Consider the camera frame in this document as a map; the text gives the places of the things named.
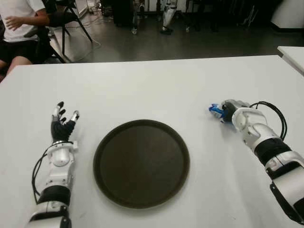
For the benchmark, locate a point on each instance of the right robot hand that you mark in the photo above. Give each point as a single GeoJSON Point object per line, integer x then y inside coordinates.
{"type": "Point", "coordinates": [231, 108]}

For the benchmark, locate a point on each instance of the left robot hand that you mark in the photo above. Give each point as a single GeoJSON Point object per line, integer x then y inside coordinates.
{"type": "Point", "coordinates": [60, 129]}

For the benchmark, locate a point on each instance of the blue Oreo package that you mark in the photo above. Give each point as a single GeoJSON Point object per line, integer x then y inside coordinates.
{"type": "Point", "coordinates": [215, 110]}

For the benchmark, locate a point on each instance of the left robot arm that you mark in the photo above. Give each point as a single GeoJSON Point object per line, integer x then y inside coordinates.
{"type": "Point", "coordinates": [59, 155]}

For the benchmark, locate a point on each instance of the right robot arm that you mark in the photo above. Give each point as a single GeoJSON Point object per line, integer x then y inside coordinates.
{"type": "Point", "coordinates": [256, 128]}

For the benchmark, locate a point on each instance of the white side table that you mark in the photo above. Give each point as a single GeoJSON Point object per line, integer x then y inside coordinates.
{"type": "Point", "coordinates": [294, 57]}

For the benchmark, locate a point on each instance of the black office chair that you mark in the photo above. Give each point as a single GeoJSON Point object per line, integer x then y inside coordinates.
{"type": "Point", "coordinates": [42, 45]}

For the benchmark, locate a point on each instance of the round dark brown tray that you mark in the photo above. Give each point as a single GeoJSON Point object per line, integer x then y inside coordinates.
{"type": "Point", "coordinates": [142, 166]}

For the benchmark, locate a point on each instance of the folded metal stand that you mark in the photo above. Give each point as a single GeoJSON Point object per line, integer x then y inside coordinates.
{"type": "Point", "coordinates": [249, 16]}

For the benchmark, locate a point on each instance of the white partition panel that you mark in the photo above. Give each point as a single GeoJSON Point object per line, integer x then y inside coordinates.
{"type": "Point", "coordinates": [289, 14]}

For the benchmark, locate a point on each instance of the black folding chair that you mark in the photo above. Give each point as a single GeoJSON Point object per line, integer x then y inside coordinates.
{"type": "Point", "coordinates": [61, 18]}

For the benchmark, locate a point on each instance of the white humanoid robot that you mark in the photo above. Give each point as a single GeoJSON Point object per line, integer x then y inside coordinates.
{"type": "Point", "coordinates": [167, 16]}

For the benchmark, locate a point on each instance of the seated person white shirt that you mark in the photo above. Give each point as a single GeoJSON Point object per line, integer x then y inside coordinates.
{"type": "Point", "coordinates": [16, 14]}

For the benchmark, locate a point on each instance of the white display cabinet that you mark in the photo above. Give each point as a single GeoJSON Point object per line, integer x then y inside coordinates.
{"type": "Point", "coordinates": [83, 6]}

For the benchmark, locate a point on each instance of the black cabinet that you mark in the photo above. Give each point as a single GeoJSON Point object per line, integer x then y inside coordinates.
{"type": "Point", "coordinates": [123, 12]}

